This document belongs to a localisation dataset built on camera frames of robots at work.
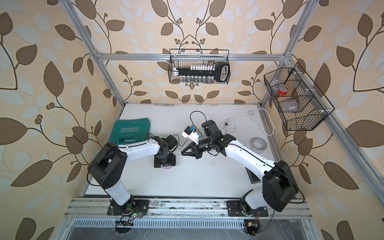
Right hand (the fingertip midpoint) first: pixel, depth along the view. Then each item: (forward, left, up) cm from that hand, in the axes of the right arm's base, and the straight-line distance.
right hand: (183, 153), depth 74 cm
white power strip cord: (+27, -31, -17) cm, 44 cm away
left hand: (+2, +11, -18) cm, 21 cm away
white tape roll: (+13, -47, -18) cm, 52 cm away
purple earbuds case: (0, +11, -17) cm, 20 cm away
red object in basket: (+27, -54, +13) cm, 62 cm away
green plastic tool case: (+24, +38, -13) cm, 47 cm away
